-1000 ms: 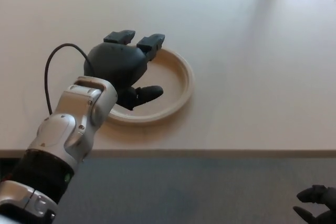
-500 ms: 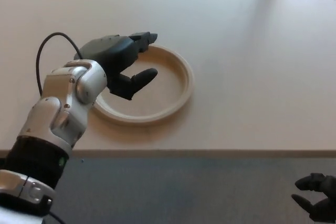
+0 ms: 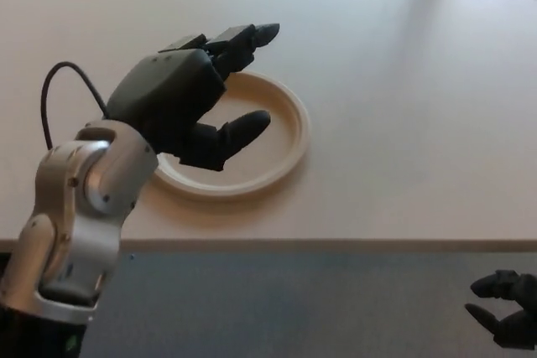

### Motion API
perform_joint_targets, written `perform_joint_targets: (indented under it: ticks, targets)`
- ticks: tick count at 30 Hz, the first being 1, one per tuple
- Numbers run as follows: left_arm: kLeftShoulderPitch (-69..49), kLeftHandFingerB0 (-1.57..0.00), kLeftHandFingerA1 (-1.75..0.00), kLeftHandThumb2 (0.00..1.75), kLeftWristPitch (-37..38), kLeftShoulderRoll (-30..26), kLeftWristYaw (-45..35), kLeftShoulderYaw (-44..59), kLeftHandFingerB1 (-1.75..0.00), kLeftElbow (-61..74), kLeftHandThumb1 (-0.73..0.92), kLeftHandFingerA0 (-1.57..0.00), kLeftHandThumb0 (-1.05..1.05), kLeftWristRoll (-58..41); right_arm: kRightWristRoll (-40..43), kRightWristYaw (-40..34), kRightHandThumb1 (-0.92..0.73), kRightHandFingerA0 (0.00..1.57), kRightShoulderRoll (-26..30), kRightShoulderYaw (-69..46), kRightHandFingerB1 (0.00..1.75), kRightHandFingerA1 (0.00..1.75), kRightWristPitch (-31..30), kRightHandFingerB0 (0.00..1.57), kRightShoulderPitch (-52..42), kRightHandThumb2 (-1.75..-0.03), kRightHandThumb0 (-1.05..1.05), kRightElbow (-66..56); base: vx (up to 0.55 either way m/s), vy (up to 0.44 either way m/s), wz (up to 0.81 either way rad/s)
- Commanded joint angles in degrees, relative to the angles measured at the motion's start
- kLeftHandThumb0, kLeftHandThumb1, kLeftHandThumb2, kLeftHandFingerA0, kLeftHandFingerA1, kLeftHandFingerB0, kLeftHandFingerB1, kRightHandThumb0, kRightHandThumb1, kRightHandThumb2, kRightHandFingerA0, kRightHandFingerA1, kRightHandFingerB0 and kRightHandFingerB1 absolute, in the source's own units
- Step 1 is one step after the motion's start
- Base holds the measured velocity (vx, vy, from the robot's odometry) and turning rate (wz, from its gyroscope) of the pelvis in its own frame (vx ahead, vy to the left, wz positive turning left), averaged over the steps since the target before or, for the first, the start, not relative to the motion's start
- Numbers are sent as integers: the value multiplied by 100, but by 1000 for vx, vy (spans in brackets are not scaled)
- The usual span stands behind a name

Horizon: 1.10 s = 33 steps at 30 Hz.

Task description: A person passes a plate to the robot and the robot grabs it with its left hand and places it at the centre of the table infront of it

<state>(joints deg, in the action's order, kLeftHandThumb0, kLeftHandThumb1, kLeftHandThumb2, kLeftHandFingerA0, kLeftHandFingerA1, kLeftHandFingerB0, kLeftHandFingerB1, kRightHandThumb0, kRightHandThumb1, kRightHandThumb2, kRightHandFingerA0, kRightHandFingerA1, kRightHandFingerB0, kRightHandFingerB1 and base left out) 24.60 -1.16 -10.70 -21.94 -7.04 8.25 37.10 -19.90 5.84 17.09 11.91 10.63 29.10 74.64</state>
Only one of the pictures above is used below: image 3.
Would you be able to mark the beige paper plate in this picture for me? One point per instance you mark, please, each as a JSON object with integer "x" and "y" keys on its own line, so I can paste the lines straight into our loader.
{"x": 268, "y": 140}

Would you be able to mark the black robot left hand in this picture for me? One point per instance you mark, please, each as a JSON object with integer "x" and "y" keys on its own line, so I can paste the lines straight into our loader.
{"x": 180, "y": 98}

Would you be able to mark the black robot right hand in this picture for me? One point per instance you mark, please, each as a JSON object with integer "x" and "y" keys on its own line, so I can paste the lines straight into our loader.
{"x": 509, "y": 312}

